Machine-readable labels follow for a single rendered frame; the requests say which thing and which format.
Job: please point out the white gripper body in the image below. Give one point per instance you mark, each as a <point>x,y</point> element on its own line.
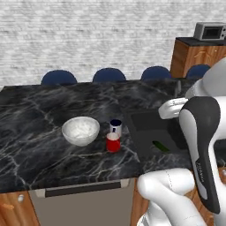
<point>170,109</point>

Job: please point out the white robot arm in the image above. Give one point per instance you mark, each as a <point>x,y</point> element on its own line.
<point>203,138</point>

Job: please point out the dark sink basin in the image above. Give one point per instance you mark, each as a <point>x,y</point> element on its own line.
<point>150,132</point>

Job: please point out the white bowl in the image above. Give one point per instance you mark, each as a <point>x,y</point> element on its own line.
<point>80,131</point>

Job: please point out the green cucumber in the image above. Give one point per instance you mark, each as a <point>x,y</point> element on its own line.
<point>160,146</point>

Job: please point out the blue chair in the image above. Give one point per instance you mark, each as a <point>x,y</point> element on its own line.
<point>109,75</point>
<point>197,71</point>
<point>58,78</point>
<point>156,73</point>

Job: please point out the wooden cupboard with dark top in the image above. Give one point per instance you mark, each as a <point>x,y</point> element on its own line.
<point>188,57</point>

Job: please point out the blue and white mug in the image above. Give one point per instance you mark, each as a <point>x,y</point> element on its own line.
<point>115,127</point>

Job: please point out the red mug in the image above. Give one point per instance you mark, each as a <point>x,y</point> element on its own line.
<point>113,144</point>

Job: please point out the grey microwave oven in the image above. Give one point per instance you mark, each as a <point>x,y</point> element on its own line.
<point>210,31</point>

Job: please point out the narrow wooden cupboard panel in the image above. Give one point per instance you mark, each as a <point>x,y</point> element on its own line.
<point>138,206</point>

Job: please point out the grey dishwasher door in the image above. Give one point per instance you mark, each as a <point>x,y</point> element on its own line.
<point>85,209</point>

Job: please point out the round silver knob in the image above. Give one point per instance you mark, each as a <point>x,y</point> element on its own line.
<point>21,198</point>

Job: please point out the wooden cupboard door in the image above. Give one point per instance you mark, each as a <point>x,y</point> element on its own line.
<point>17,213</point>

